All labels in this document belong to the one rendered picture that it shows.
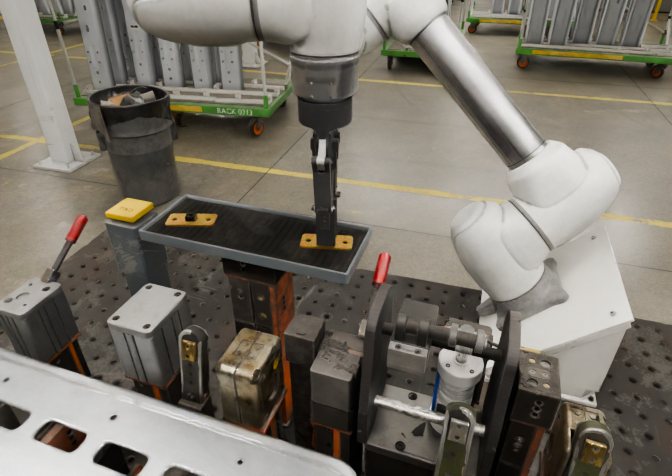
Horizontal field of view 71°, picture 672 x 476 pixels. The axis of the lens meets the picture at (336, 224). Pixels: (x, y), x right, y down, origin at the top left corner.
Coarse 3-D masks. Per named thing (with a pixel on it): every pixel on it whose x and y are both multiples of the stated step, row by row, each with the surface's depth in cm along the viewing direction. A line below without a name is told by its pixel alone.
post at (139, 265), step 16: (112, 224) 85; (128, 224) 85; (144, 224) 86; (112, 240) 88; (128, 240) 86; (128, 256) 88; (144, 256) 88; (160, 256) 92; (128, 272) 91; (144, 272) 89; (160, 272) 94
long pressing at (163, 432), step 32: (0, 352) 77; (0, 384) 72; (32, 384) 72; (64, 384) 72; (96, 384) 72; (32, 416) 68; (64, 416) 68; (96, 416) 68; (128, 416) 68; (160, 416) 68; (192, 416) 67; (0, 448) 63; (32, 448) 63; (96, 448) 63; (128, 448) 64; (160, 448) 63; (192, 448) 63; (224, 448) 63; (256, 448) 63; (288, 448) 63
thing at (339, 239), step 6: (306, 234) 78; (312, 234) 78; (312, 240) 77; (336, 240) 77; (342, 240) 77; (348, 240) 77; (300, 246) 76; (306, 246) 75; (312, 246) 75; (318, 246) 75; (324, 246) 75; (330, 246) 75; (336, 246) 75; (342, 246) 75; (348, 246) 75
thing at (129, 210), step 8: (128, 200) 89; (136, 200) 89; (112, 208) 86; (120, 208) 86; (128, 208) 86; (136, 208) 86; (144, 208) 86; (152, 208) 88; (112, 216) 85; (120, 216) 84; (128, 216) 84; (136, 216) 85
